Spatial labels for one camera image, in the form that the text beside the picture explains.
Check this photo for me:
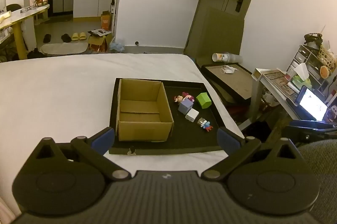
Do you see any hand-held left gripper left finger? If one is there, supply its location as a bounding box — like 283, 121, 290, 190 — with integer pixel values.
25, 127, 132, 182

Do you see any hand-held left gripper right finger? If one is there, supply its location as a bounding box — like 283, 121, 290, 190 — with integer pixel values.
201, 127, 307, 180

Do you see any red and blue toy figurine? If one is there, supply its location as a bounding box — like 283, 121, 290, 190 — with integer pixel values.
197, 117, 213, 132

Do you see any black tray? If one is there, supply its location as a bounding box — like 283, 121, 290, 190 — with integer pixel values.
108, 78, 223, 155

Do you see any cardboard box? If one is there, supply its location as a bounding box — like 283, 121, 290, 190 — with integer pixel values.
116, 78, 175, 142

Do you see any white cube charger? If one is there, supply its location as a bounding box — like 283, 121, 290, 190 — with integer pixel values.
186, 108, 200, 123

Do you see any lavender toy cube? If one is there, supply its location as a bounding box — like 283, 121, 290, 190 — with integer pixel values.
178, 100, 194, 114

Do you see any green toy block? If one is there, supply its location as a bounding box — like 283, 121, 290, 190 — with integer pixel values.
196, 93, 212, 109

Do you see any low brown side table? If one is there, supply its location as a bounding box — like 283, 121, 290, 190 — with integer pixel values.
201, 63, 260, 106

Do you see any pink toy figurine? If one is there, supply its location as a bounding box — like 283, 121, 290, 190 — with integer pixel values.
174, 92, 195, 104

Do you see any white bed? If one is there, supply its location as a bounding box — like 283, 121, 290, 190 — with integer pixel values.
0, 53, 245, 217

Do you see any white face mask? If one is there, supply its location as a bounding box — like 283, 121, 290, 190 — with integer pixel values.
221, 65, 239, 74

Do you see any grey side table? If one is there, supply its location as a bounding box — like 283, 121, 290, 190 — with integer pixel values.
251, 68, 316, 120

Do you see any open laptop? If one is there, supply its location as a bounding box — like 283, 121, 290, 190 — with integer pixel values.
286, 86, 329, 122

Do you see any blue plastic bag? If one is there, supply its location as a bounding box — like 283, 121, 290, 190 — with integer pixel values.
109, 38, 125, 52

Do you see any green tissue box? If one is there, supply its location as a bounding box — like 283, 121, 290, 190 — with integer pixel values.
292, 63, 312, 89

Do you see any brown cardboard carton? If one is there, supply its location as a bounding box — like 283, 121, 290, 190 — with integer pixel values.
87, 28, 114, 53

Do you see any white floor mat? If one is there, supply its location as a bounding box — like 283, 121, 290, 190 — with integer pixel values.
39, 42, 88, 56

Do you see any olive leaning panel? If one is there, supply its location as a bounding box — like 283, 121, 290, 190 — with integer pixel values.
183, 6, 245, 66

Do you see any grey desktop drawer organizer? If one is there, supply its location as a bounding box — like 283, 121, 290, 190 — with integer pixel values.
290, 44, 332, 87

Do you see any orange paper bag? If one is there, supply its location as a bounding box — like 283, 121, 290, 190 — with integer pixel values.
101, 11, 112, 31

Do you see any yellow mesh basket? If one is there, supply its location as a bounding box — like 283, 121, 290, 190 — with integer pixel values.
317, 45, 337, 74

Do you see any white cabinet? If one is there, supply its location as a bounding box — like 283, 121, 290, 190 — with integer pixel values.
73, 0, 120, 18

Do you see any black door lock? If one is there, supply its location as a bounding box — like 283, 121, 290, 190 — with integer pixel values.
235, 0, 247, 13

